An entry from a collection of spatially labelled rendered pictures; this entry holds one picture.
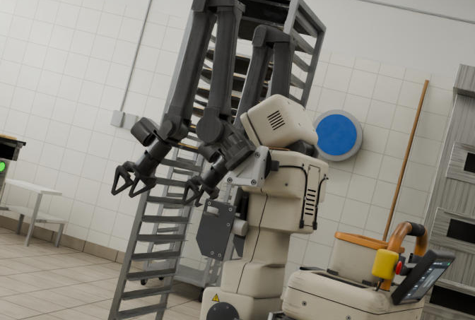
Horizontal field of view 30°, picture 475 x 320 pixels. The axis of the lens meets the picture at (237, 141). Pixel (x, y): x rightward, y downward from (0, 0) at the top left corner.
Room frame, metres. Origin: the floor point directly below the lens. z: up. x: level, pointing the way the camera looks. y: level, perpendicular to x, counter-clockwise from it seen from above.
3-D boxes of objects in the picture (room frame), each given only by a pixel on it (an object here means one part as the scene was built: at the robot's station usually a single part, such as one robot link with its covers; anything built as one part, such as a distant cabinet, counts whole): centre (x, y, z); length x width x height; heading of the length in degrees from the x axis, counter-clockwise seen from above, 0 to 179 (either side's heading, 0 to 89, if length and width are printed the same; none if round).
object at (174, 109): (2.53, 0.18, 1.27); 0.11 x 0.06 x 0.43; 155
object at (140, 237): (4.29, 0.22, 0.60); 0.64 x 0.03 x 0.03; 163
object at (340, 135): (6.89, -0.73, 1.10); 0.41 x 0.15 x 1.10; 76
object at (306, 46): (4.18, -0.15, 1.68); 0.64 x 0.03 x 0.03; 163
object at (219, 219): (2.65, -0.06, 0.87); 0.28 x 0.16 x 0.22; 154
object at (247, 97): (2.91, 0.00, 1.27); 0.11 x 0.06 x 0.43; 154
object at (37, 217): (7.17, 1.47, 0.23); 0.44 x 0.44 x 0.46; 68
